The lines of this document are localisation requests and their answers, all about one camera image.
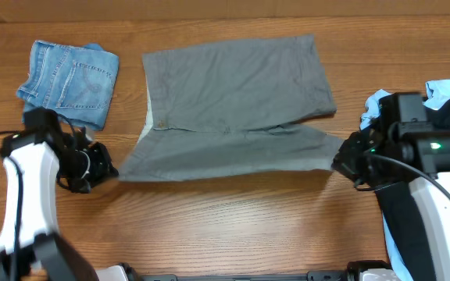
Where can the grey cotton shorts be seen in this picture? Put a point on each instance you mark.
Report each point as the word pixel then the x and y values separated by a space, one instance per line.
pixel 231 108

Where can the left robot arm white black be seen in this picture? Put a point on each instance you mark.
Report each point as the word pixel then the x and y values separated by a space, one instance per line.
pixel 37 160

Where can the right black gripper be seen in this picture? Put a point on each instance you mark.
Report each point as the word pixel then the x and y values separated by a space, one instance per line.
pixel 345 162

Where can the light blue t-shirt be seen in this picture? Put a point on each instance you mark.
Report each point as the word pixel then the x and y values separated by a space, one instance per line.
pixel 438 93

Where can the black t-shirt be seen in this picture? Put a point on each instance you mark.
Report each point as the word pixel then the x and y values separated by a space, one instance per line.
pixel 405 236

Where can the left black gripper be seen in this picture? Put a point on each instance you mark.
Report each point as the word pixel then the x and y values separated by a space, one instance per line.
pixel 105 170

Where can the folded blue denim shorts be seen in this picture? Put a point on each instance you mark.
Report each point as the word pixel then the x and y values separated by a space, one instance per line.
pixel 76 82

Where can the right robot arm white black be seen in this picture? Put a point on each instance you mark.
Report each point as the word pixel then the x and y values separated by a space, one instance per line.
pixel 405 160

